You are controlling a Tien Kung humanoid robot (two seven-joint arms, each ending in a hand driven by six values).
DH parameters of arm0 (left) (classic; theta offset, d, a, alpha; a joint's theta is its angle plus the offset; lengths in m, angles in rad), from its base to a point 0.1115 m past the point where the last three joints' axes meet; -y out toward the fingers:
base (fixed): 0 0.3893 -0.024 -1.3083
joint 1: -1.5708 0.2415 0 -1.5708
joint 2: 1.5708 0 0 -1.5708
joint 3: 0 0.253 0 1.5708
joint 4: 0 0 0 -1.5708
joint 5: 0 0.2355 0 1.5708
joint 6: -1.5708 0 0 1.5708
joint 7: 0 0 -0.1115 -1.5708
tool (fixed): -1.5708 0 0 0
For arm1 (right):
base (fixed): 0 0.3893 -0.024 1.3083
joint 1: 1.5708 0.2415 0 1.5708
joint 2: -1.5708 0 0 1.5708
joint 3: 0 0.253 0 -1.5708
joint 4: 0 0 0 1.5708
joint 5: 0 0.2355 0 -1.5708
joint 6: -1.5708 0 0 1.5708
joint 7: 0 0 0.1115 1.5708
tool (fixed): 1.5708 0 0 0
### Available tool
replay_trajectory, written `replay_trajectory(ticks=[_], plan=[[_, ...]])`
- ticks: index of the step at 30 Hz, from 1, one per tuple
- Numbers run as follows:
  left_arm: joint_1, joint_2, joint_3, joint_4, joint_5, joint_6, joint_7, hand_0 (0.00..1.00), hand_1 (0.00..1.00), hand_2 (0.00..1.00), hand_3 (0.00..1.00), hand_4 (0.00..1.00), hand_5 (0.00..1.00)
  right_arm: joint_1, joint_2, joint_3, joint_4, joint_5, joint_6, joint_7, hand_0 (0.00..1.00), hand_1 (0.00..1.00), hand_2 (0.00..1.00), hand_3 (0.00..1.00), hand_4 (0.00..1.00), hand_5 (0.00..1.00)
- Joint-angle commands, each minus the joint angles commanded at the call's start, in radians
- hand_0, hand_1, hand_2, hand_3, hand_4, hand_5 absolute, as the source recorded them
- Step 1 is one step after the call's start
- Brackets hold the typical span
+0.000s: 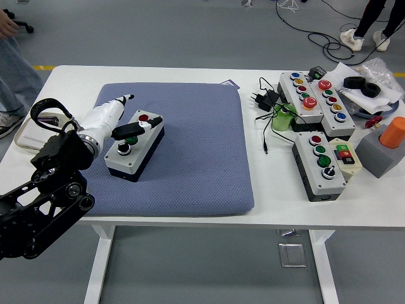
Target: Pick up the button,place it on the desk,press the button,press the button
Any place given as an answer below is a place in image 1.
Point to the grey block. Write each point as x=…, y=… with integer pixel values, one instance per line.
x=373, y=158

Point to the clear bubble wrap bag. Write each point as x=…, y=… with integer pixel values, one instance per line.
x=376, y=69

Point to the orange cylinder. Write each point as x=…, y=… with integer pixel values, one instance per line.
x=394, y=133

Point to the blue-grey textured mat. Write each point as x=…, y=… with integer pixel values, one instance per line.
x=196, y=158

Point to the beige three-button switch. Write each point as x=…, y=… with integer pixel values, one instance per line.
x=346, y=156

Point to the dark red small cylinder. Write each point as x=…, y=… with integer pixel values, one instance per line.
x=47, y=120

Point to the person's hand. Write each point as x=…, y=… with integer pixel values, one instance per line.
x=7, y=26

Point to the white table leg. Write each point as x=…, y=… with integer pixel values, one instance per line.
x=95, y=278
x=327, y=278

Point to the white paper sheet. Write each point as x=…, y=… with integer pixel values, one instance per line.
x=338, y=74

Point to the person with white shoes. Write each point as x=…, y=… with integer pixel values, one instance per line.
x=367, y=16

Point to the black office chair base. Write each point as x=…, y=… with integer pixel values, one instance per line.
x=22, y=22

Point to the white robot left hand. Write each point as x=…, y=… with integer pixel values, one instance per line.
x=104, y=115

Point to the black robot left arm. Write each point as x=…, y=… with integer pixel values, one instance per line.
x=60, y=152

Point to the grey four-button control box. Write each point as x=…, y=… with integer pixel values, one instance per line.
x=326, y=187
x=139, y=155

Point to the metal floor socket plate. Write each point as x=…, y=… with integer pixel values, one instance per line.
x=292, y=255

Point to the white tray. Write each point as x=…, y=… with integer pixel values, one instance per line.
x=22, y=141

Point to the blue-rimmed round plate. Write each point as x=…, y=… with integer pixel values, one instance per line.
x=379, y=113

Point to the small black relay module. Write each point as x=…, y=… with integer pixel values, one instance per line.
x=317, y=73

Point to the person in jeans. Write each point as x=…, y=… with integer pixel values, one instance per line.
x=16, y=79

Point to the green tape roll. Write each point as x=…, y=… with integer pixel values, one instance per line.
x=280, y=122

